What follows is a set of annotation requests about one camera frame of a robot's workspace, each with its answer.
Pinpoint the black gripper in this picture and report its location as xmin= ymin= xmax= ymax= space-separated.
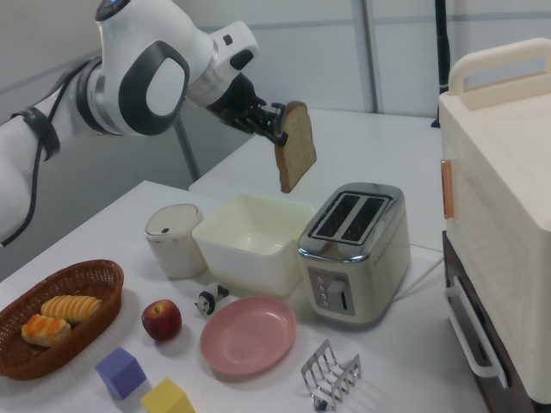
xmin=207 ymin=71 xmax=288 ymax=148

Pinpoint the brown bread slice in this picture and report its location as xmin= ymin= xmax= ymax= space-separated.
xmin=274 ymin=100 xmax=319 ymax=194

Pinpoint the pink plate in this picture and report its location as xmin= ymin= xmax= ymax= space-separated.
xmin=199 ymin=295 xmax=298 ymax=376

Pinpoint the striped long bread roll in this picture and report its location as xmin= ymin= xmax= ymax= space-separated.
xmin=40 ymin=294 xmax=104 ymax=326

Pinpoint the orange glazed bread roll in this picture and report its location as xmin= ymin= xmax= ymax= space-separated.
xmin=21 ymin=313 xmax=72 ymax=348

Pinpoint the cream rectangular plastic container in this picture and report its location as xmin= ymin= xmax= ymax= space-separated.
xmin=191 ymin=193 xmax=318 ymax=299

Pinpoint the small cream lidded bin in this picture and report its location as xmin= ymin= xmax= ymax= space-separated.
xmin=144 ymin=203 xmax=205 ymax=280

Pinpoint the cream and chrome toaster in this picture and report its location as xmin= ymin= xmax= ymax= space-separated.
xmin=296 ymin=182 xmax=412 ymax=331

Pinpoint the tall black pole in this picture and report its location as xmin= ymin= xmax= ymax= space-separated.
xmin=431 ymin=0 xmax=452 ymax=128

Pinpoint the small panda figurine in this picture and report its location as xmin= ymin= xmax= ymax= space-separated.
xmin=194 ymin=282 xmax=231 ymax=318

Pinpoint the red apple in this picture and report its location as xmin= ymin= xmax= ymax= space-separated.
xmin=141 ymin=299 xmax=183 ymax=342

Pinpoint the brown wicker basket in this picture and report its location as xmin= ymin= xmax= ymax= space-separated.
xmin=0 ymin=258 xmax=126 ymax=381

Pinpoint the metal toast rack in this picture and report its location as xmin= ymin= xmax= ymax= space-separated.
xmin=300 ymin=338 xmax=362 ymax=410

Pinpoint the purple foam cube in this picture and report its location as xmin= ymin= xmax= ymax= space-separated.
xmin=95 ymin=346 xmax=148 ymax=401

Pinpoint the yellow foam cube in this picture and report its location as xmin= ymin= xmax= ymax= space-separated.
xmin=140 ymin=378 xmax=197 ymax=413

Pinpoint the copper cabinet door handle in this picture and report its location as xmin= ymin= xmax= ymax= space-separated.
xmin=441 ymin=159 xmax=455 ymax=219

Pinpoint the white toaster power cord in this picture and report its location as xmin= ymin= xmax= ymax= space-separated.
xmin=393 ymin=247 xmax=444 ymax=300

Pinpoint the cream cabinet with handles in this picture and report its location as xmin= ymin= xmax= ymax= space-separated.
xmin=438 ymin=37 xmax=551 ymax=405

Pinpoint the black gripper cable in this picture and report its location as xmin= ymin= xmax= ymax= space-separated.
xmin=0 ymin=59 xmax=104 ymax=249

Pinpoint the white oven door handle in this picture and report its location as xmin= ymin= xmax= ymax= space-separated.
xmin=443 ymin=274 xmax=509 ymax=389

